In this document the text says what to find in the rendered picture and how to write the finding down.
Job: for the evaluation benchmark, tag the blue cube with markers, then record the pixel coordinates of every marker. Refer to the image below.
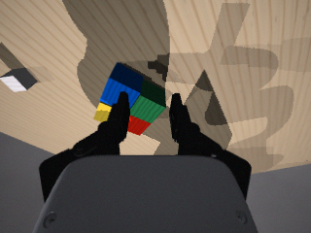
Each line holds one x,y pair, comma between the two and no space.
122,79

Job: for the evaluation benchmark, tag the light wooden cube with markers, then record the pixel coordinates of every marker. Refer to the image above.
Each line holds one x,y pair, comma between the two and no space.
18,79

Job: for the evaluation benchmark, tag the yellow cube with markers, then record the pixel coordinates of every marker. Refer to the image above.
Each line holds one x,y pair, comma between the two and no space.
102,112

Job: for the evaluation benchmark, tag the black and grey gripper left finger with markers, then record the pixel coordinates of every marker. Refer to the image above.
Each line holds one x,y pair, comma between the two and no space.
105,141

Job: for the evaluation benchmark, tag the dark green cube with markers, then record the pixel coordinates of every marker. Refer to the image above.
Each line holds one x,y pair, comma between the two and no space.
150,103

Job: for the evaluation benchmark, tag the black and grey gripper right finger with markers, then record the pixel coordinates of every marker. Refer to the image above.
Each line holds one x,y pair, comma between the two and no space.
187,134

